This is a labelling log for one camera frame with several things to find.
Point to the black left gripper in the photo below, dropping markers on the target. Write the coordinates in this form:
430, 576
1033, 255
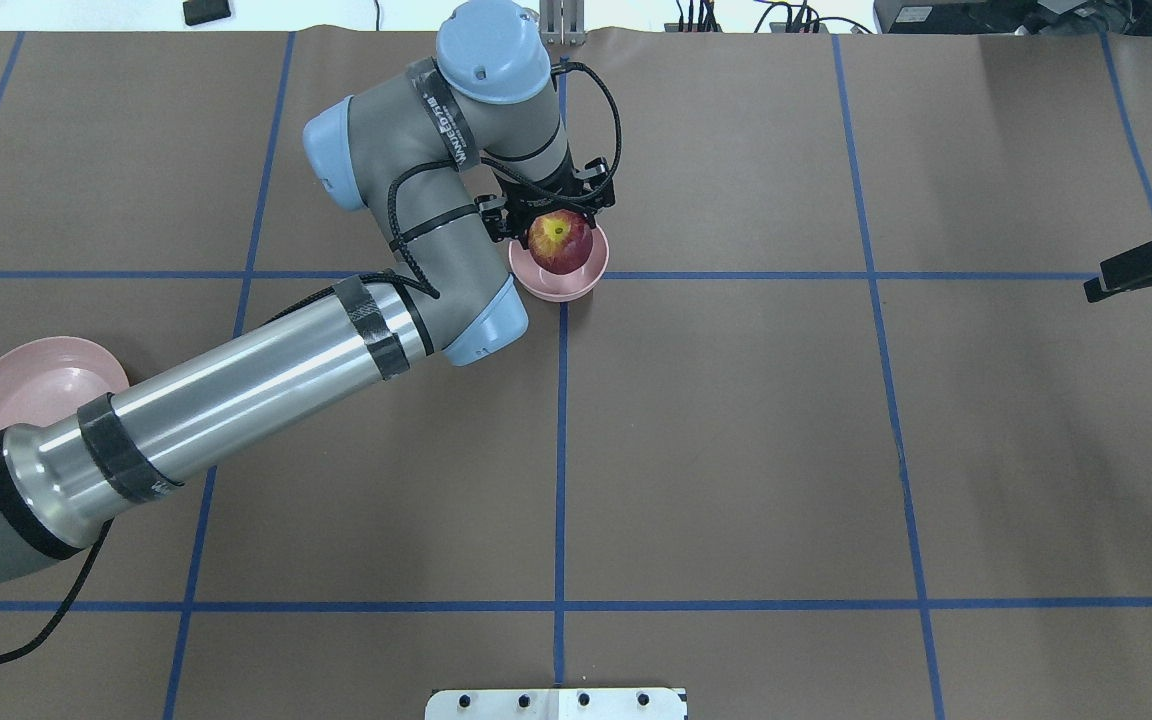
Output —
548, 200

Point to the red yellow apple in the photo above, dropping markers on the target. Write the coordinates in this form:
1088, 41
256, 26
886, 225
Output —
561, 241

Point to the pink bowl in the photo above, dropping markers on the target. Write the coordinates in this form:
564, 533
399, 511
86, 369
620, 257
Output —
565, 287

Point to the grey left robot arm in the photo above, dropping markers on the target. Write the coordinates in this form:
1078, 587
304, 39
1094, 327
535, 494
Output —
463, 149

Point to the pink plate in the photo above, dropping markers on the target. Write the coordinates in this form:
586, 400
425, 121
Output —
46, 380

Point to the black equipment at table edge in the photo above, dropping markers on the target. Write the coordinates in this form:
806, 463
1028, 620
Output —
1056, 18

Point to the black box on floor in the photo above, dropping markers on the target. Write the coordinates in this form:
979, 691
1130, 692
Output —
196, 13

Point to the grey metal post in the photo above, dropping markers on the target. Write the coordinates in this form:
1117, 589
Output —
562, 22

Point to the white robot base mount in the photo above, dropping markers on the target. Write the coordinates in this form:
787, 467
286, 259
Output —
559, 703

